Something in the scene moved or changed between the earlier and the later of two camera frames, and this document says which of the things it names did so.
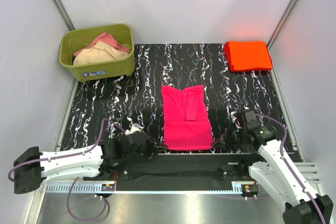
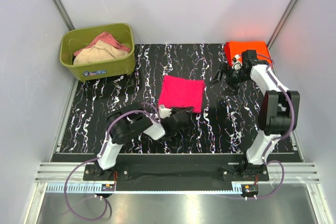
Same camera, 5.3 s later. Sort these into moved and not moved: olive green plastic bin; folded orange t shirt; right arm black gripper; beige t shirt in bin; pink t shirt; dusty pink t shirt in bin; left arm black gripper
Moved: right arm black gripper; left arm black gripper; pink t shirt
Not moved: dusty pink t shirt in bin; olive green plastic bin; folded orange t shirt; beige t shirt in bin
